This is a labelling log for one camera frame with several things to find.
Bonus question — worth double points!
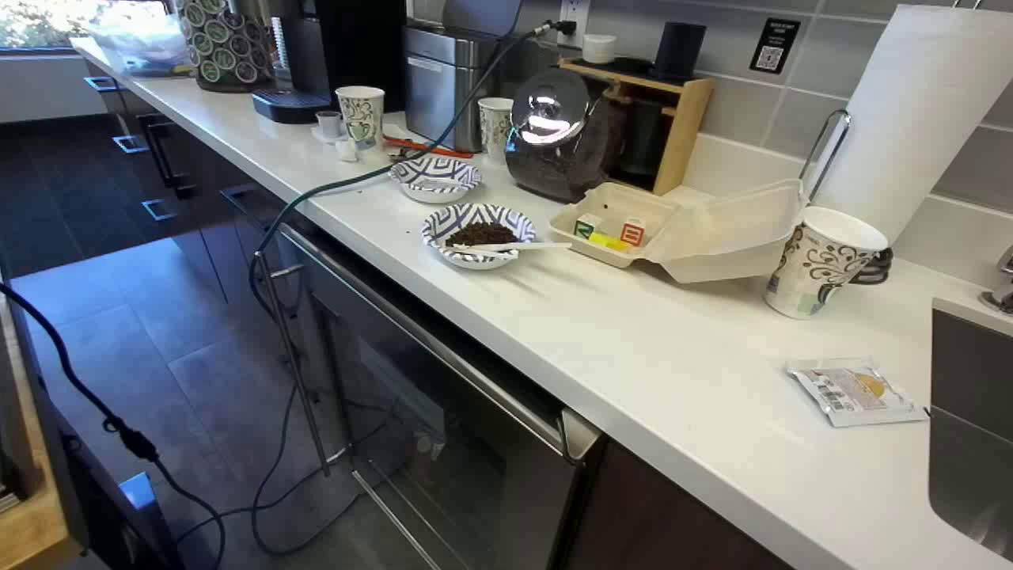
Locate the steel sink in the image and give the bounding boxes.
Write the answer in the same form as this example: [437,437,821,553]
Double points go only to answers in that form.
[924,297,1013,564]

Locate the patterned plate with coffee grounds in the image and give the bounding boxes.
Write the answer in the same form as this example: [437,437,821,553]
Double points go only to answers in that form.
[420,199,540,274]

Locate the long thin cable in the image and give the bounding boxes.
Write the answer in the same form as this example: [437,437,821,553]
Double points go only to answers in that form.
[245,16,560,562]

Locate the clear plastic packet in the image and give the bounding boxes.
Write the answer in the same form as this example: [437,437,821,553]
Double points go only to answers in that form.
[782,354,928,432]

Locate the blue patterned paper plate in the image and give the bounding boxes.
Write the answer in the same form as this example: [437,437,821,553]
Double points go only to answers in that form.
[391,152,485,210]

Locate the black wall placard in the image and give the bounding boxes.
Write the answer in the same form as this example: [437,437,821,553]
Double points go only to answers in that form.
[749,16,806,80]

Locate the clear plastic bag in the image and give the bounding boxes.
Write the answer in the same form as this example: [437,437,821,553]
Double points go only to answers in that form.
[81,0,198,80]

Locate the metal faucet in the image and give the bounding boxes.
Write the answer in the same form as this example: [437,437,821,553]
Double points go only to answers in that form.
[979,245,1013,318]

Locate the steel undercounter appliance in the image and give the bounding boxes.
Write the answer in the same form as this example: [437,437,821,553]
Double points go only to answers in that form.
[275,223,606,570]

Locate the wire coffee pod carousel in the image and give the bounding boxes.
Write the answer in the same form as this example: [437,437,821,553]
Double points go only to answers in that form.
[170,0,278,94]

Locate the wooden rack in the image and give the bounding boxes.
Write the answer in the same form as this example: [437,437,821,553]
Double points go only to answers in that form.
[558,58,715,199]

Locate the stainless steel box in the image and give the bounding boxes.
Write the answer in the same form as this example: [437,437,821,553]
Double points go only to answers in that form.
[404,27,501,152]

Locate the patterned paper cup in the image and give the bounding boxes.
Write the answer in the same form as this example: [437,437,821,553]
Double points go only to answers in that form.
[475,94,521,161]
[763,204,895,321]
[334,81,391,158]

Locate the beige plastic tray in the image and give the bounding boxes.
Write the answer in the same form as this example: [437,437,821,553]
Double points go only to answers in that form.
[547,179,809,288]

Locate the white paper towel roll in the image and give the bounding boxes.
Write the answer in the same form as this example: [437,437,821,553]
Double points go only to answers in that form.
[809,4,1013,246]

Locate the thick black cable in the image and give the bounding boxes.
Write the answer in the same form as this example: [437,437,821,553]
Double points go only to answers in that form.
[0,277,231,570]

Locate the black cup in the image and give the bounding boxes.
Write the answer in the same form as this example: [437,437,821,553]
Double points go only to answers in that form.
[654,18,710,89]

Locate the Keurig coffee machine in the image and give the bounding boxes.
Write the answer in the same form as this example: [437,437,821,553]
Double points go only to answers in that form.
[250,0,412,128]

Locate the wooden table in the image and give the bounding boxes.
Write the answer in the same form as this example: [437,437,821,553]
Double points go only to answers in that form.
[0,297,82,570]

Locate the orange stirrer sticks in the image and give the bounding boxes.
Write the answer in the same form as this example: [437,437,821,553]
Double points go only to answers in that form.
[381,132,480,166]

